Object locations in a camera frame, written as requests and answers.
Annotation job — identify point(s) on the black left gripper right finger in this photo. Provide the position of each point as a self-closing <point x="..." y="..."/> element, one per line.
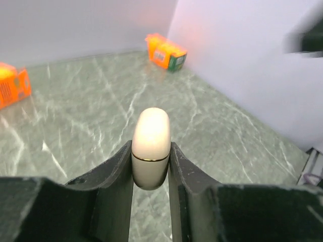
<point x="203" y="209"/>

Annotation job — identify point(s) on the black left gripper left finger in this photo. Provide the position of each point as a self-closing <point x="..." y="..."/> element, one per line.
<point x="95" y="206"/>

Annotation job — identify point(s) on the beige earbud charging case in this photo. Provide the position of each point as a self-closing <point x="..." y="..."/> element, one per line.
<point x="151" y="145"/>

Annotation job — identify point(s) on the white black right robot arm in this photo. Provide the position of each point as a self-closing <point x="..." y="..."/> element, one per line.
<point x="306" y="36"/>

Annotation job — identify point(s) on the orange carton lying back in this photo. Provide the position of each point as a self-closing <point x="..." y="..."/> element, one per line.
<point x="15" y="85"/>

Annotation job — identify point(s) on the orange green carton right corner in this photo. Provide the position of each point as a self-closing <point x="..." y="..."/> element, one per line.
<point x="165" y="53"/>

